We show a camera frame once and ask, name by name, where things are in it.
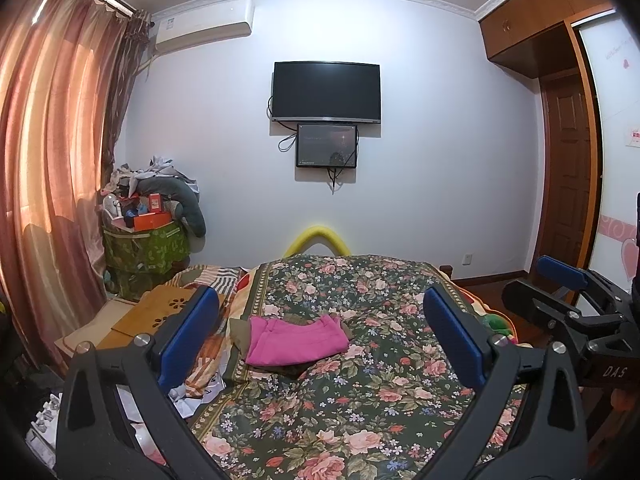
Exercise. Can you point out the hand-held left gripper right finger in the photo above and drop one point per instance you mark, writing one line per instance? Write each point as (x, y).
(457, 345)

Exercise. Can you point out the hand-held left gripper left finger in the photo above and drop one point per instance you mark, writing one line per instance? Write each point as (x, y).
(187, 340)

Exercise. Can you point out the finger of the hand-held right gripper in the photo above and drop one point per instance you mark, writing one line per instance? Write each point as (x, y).
(530, 296)
(562, 271)

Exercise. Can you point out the pink pants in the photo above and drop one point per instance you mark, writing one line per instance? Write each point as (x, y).
(295, 342)

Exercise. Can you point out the orange striped blanket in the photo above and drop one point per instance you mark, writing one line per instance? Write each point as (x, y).
(210, 360)

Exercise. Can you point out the yellow green plush blanket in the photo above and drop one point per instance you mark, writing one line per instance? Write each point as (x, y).
(495, 322)

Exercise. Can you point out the white crumpled clothes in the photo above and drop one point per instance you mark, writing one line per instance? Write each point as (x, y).
(130, 410)

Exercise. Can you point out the brown wooden door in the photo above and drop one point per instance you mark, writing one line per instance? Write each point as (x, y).
(567, 175)

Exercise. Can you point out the green fabric storage box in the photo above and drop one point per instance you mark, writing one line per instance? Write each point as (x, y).
(145, 250)

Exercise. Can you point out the orange box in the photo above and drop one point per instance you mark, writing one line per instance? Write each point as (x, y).
(150, 221)

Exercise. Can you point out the dark floral blanket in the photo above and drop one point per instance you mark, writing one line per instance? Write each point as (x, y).
(350, 410)

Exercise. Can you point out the grey plush pillow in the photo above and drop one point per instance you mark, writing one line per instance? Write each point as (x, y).
(190, 205)

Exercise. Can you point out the red box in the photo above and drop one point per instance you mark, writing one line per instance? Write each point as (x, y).
(156, 202)

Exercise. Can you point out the small white fan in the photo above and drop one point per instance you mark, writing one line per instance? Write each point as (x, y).
(112, 207)

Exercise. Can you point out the white power strip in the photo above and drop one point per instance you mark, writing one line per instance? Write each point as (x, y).
(45, 420)

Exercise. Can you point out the yellow foam bumper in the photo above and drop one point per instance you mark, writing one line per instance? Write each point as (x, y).
(315, 236)

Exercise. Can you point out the pile of clothes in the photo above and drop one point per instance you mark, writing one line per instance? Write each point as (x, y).
(160, 170)

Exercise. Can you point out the pink curtain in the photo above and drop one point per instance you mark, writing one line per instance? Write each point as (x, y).
(50, 160)

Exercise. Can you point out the wooden wardrobe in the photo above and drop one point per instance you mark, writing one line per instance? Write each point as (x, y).
(530, 25)

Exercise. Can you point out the white air conditioner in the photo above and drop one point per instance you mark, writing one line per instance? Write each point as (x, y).
(200, 25)

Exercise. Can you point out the white wall socket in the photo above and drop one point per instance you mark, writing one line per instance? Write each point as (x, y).
(467, 259)

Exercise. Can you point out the brown bed frame post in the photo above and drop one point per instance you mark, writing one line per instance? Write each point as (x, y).
(448, 271)

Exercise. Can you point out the small black wall monitor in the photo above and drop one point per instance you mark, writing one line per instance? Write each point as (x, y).
(326, 145)

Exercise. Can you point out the black wall television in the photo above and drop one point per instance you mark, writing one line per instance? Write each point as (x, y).
(325, 91)

